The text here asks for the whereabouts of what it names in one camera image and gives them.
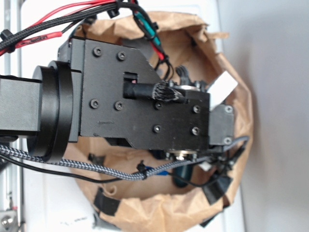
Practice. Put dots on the white padded gripper finger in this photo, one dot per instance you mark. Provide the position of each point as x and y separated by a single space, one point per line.
221 88

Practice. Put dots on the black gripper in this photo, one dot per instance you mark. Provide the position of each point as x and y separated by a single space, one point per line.
117 95

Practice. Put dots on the dark green plastic pickle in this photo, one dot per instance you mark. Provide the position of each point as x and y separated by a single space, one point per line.
182 173

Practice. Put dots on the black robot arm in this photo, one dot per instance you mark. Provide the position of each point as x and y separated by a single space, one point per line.
40 109

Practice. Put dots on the brown paper bag bin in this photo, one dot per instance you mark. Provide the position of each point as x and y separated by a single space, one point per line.
156 204

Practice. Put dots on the aluminium frame rail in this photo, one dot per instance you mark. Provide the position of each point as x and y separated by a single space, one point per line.
12 217

